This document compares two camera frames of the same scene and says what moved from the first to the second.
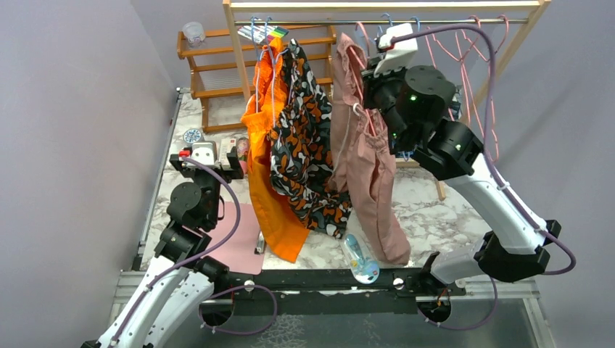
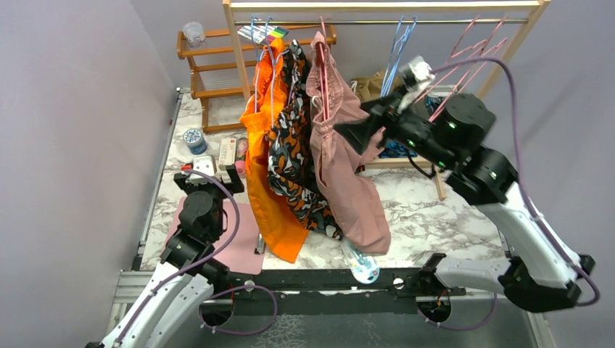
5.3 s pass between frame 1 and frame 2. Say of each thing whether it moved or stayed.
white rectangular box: stayed
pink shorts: moved
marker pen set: stayed
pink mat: stayed
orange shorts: stayed
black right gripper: moved
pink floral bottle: stayed
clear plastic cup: stayed
